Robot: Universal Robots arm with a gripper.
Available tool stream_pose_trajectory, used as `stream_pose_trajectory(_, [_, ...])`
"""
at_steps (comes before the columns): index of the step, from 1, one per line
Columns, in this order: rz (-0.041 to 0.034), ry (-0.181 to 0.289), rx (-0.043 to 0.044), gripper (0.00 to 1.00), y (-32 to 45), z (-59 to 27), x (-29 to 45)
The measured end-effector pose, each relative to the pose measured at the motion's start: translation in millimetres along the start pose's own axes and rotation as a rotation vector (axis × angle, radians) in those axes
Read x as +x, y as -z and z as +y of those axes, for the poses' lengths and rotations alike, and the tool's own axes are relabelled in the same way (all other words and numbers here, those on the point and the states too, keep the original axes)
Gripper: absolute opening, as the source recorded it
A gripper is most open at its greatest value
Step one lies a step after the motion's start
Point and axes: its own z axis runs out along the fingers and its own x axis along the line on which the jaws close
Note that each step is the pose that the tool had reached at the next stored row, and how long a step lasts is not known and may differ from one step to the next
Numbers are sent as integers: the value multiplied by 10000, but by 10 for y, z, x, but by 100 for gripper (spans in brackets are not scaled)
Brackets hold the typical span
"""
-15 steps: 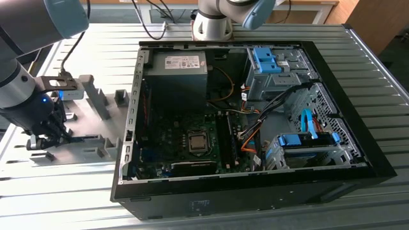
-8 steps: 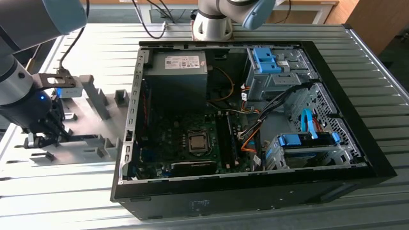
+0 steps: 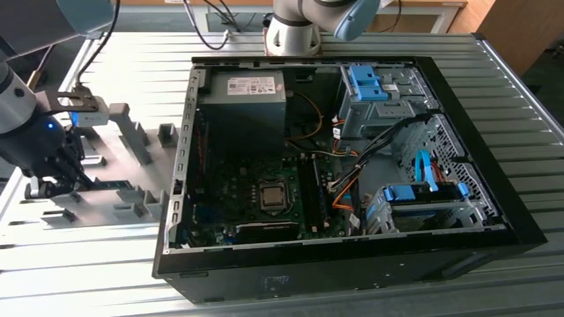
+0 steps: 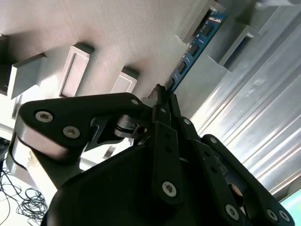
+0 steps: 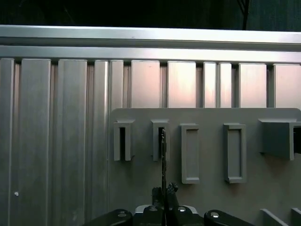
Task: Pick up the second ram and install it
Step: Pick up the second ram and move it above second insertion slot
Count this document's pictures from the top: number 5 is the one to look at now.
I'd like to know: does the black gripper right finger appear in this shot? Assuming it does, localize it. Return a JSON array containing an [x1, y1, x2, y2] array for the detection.
[[166, 183, 257, 226]]

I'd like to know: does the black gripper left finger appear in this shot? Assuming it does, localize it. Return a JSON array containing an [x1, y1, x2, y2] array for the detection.
[[82, 187, 166, 226]]

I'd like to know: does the blue labelled RAM stick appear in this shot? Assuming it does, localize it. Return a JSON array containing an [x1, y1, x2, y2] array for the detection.
[[160, 128, 169, 208]]

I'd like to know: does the grey parts rack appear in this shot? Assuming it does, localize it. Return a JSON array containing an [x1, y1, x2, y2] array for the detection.
[[108, 107, 301, 226]]

